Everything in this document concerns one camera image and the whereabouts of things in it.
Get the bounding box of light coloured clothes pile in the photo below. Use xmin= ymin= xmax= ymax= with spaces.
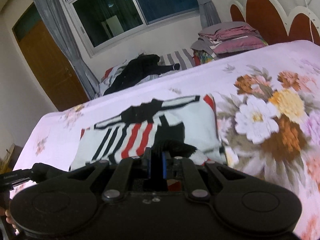
xmin=99 ymin=65 xmax=130 ymax=97

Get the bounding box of stack of pink grey bedding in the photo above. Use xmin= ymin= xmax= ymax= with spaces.
xmin=191 ymin=21 xmax=269 ymax=55

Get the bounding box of grey curtain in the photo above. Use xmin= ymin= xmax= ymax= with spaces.
xmin=26 ymin=0 xmax=100 ymax=98
xmin=182 ymin=0 xmax=222 ymax=29

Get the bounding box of red and white headboard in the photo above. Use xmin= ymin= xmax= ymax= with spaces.
xmin=229 ymin=0 xmax=320 ymax=47

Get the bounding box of brown wooden door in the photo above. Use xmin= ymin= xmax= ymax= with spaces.
xmin=12 ymin=2 xmax=89 ymax=112

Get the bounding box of colourful floral cloth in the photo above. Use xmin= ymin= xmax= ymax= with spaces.
xmin=194 ymin=50 xmax=215 ymax=64

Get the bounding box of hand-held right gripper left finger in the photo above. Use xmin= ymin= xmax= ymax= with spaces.
xmin=71 ymin=147 xmax=152 ymax=203

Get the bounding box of red black white striped sweater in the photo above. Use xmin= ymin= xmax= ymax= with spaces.
xmin=70 ymin=94 xmax=227 ymax=172

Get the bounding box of sliding glass window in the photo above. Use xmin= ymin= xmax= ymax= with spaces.
xmin=54 ymin=0 xmax=200 ymax=55

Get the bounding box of grey striped mattress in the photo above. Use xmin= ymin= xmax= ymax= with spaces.
xmin=159 ymin=49 xmax=197 ymax=70

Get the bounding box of person's left hand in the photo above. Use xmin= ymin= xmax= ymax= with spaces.
xmin=4 ymin=208 xmax=17 ymax=232

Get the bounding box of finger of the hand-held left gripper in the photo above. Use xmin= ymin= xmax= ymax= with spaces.
xmin=31 ymin=163 xmax=69 ymax=183

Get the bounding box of black clothes pile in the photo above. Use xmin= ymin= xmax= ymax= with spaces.
xmin=104 ymin=54 xmax=180 ymax=95

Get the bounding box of pink floral bed sheet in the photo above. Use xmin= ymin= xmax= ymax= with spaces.
xmin=11 ymin=40 xmax=320 ymax=240

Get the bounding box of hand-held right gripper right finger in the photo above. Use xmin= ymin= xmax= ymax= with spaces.
xmin=162 ymin=150 xmax=247 ymax=202

